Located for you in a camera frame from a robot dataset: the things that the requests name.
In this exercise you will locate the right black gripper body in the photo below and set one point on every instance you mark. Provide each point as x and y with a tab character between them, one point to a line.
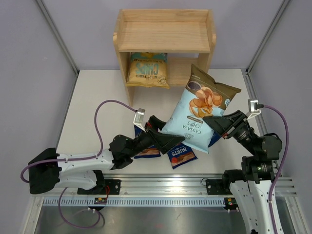
243	132

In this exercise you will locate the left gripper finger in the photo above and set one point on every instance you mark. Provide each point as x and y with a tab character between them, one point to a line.
164	142
155	124

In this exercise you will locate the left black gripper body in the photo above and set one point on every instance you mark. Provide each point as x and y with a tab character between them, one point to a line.
146	139

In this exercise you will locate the blue burts chips bag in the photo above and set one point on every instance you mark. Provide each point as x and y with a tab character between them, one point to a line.
181	154
151	152
214	139

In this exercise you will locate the light blue cassava chips bag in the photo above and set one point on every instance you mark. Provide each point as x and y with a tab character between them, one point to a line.
202	97

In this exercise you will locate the large yellow kettle chips bag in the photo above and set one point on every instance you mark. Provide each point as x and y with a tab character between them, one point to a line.
148	70

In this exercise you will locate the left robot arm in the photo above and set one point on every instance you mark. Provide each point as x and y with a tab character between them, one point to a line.
50	170

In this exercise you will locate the wooden two-tier shelf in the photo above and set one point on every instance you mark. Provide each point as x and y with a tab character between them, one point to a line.
182	31

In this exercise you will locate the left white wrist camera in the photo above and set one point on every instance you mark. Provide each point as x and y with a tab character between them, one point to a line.
139	119

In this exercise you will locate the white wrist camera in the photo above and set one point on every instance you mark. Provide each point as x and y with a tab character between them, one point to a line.
254	108
139	119

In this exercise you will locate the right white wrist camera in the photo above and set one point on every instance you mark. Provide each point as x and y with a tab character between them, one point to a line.
254	108

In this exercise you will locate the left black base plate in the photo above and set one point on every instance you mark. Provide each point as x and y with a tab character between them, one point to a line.
112	187

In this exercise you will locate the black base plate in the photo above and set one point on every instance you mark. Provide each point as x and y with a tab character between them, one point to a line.
215	187
112	187

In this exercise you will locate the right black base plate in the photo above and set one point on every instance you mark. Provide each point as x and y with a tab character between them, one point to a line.
215	187

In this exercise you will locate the right aluminium frame post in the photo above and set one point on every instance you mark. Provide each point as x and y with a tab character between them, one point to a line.
273	25

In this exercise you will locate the aluminium frame post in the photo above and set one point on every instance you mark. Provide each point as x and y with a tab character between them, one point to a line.
53	28
273	25

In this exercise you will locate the left aluminium frame post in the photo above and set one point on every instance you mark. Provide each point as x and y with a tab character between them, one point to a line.
53	28

